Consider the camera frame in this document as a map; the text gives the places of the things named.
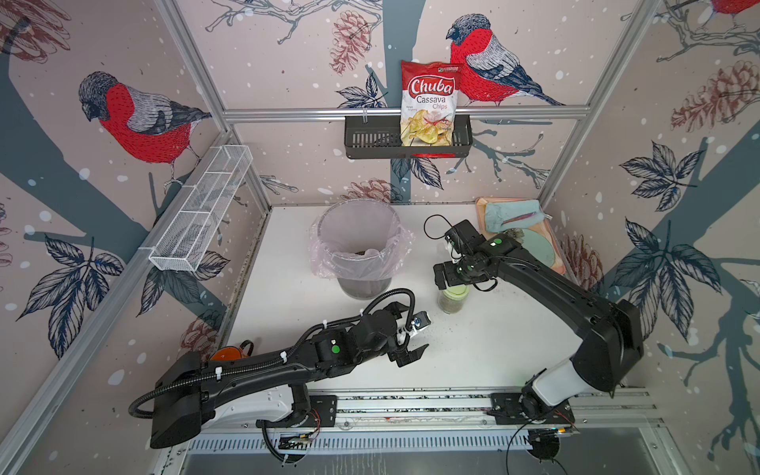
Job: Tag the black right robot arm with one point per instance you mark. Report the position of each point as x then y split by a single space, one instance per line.
611 335

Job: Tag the teal oval plate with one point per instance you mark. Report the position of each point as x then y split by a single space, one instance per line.
538 246

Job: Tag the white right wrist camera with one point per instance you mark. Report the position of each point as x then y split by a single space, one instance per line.
463 238

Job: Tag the Chuba cassava chips bag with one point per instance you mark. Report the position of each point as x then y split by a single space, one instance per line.
429 99

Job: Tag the clear plastic bin liner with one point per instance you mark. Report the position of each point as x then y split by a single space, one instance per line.
356 261

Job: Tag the white mesh trash bin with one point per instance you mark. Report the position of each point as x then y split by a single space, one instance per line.
356 243

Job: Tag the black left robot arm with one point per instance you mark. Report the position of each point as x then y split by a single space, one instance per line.
192 390

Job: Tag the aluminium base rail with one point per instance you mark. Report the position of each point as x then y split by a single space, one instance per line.
474 408

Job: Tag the white wire mesh shelf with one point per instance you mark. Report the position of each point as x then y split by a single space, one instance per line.
193 228

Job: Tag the orange round object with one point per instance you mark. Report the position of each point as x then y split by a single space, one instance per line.
230 353

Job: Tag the dark grey wall shelf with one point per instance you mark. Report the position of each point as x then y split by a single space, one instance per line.
379 137

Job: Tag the green lid mung bean jar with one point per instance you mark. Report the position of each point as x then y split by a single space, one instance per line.
452 299

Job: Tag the pink serving tray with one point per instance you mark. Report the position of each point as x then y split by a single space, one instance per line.
543 228

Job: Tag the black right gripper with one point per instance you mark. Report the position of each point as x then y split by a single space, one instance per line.
444 268

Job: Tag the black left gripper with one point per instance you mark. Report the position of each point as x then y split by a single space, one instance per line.
406 356

